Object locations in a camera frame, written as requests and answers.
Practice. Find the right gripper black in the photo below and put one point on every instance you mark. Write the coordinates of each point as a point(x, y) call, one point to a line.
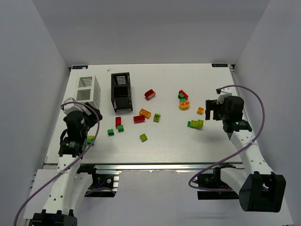
point(212, 109)

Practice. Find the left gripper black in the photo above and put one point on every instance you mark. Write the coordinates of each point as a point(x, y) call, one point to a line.
point(93, 115)

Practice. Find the green and yellow brick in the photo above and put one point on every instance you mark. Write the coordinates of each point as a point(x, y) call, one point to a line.
point(90, 139)

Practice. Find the lime green small brick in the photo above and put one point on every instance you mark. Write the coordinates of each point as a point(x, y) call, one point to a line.
point(156, 117)

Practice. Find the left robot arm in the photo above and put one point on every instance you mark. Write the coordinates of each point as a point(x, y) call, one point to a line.
point(71, 180)

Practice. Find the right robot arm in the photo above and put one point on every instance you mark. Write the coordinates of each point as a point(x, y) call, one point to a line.
point(259, 189)

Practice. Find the small orange brick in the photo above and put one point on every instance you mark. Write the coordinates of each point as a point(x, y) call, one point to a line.
point(200, 111)

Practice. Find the green small brick left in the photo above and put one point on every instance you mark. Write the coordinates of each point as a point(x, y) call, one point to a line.
point(110, 132)

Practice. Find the white slotted container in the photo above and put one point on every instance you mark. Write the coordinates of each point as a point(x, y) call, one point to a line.
point(87, 90)

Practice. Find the red upright brick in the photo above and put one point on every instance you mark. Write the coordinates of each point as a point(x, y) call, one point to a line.
point(117, 121)

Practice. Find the green small brick right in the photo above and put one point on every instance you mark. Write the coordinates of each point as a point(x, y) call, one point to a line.
point(120, 128)

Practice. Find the yellow orange-slice round brick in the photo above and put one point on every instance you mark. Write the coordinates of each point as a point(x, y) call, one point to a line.
point(184, 105)

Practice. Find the blue label right corner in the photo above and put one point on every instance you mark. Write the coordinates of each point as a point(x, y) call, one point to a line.
point(219, 65)

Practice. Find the red and green brick stack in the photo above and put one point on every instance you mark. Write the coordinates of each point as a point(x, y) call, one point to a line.
point(182, 96)

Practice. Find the black slotted container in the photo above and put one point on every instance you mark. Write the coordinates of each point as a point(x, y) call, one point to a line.
point(121, 97)

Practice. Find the red rectangular brick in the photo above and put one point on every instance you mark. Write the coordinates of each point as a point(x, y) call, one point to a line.
point(139, 118)

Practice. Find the lime green flat brick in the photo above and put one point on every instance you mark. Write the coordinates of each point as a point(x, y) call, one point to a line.
point(143, 137)

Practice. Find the orange rectangular brick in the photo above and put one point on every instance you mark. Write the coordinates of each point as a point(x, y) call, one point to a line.
point(145, 113)

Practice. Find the red rounded flower brick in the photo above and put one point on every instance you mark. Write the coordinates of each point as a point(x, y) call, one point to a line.
point(150, 94)

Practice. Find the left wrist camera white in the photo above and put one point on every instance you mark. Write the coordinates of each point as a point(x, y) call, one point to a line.
point(73, 107)

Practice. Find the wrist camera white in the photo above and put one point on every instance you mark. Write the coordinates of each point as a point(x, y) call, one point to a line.
point(222, 94)
point(73, 107)

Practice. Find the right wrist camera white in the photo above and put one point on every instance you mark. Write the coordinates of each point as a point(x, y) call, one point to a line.
point(222, 94)

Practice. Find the aluminium table rail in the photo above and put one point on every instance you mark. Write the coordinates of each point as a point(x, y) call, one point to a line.
point(148, 166)

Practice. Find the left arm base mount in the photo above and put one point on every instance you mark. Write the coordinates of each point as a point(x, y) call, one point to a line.
point(102, 183)

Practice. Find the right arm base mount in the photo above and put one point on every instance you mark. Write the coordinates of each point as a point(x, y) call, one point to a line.
point(213, 181)

